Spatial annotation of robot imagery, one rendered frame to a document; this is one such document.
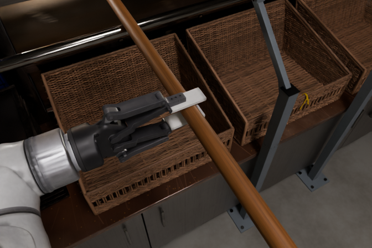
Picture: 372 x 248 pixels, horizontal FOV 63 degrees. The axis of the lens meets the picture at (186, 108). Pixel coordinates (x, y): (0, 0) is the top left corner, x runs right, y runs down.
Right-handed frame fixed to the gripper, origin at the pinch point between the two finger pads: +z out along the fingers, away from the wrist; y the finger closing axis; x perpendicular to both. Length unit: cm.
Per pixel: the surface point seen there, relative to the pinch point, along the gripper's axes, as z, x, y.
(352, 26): 139, -59, 59
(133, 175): -9, -18, 46
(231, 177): -0.8, 15.9, -1.2
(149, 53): -0.4, -15.5, -1.7
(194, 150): 13, -19, 48
